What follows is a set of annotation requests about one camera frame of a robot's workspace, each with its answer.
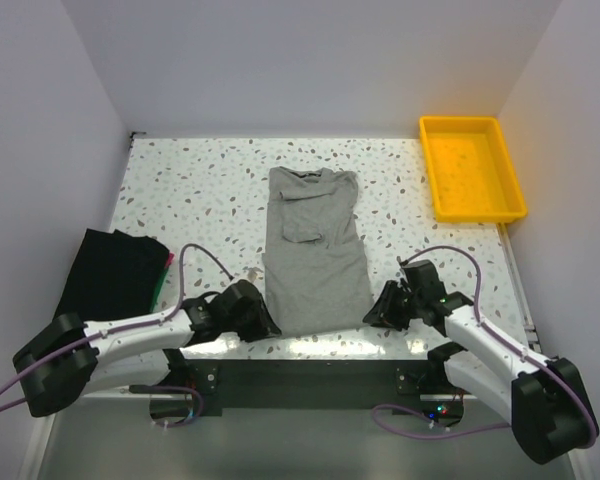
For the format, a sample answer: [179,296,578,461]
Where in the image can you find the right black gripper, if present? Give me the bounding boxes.
[362,280,423,332]

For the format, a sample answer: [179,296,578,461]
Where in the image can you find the grey t shirt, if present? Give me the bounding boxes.
[263,167,373,338]

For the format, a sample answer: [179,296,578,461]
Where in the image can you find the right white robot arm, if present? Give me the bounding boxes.
[364,260,599,464]

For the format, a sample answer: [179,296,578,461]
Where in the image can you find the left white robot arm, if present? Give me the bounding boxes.
[13,280,281,418]

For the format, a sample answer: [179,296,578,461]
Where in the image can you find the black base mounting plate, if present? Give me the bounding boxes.
[129,357,484,419]

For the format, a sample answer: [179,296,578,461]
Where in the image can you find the pink folded t shirt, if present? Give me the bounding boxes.
[164,253,175,270]

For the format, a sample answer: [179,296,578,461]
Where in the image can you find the yellow plastic bin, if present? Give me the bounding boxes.
[419,116,528,224]

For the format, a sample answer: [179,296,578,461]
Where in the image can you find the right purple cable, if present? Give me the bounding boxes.
[372,244,600,446]

